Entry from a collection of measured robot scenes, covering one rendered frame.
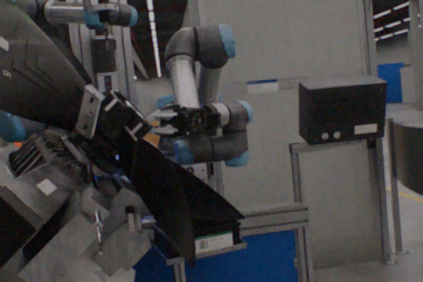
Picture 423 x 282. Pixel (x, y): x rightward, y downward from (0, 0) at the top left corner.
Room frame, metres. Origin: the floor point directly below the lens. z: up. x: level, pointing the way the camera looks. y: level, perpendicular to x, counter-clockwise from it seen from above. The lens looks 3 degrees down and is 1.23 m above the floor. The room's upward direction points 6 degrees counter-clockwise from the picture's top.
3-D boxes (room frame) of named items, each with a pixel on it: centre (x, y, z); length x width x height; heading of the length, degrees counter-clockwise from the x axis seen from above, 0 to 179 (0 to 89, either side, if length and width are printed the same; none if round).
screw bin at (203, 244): (1.25, 0.05, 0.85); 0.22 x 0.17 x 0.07; 110
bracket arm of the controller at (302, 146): (1.45, -0.40, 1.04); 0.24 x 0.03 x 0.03; 95
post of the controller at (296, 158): (1.44, -0.30, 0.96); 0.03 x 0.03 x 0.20; 5
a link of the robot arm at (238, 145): (1.33, -0.08, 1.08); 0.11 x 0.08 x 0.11; 99
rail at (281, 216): (1.41, 0.13, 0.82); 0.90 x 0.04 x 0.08; 95
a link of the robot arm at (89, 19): (1.42, 0.29, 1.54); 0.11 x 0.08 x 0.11; 151
